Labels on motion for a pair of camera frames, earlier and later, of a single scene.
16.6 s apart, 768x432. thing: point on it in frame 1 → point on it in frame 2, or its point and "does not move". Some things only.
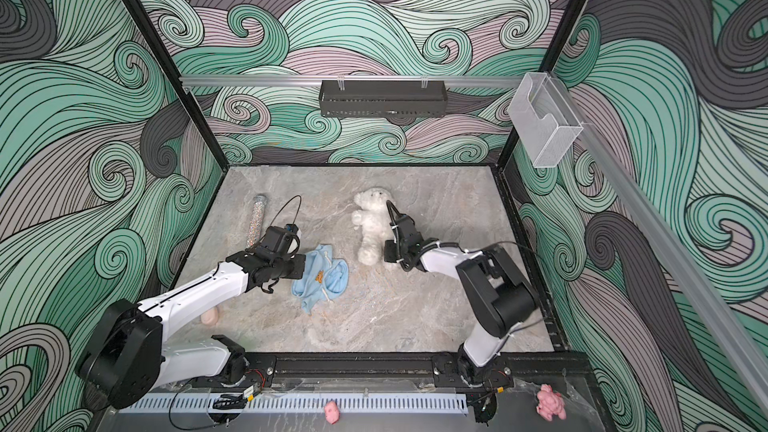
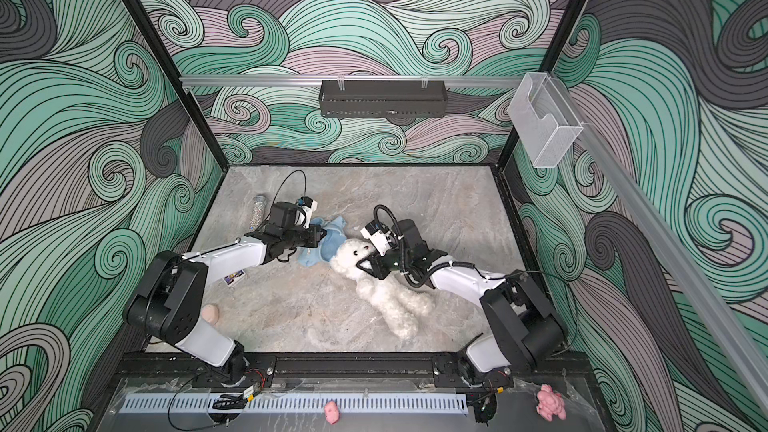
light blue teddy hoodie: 324,277 → 312,256
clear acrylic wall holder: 544,121 does not move
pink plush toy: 550,403 does not move
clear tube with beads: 256,221 does not move
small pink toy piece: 332,412 does not move
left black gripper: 299,264 → 314,237
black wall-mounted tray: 383,98 does not move
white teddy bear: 374,221 → 400,303
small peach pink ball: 210,316 does not move
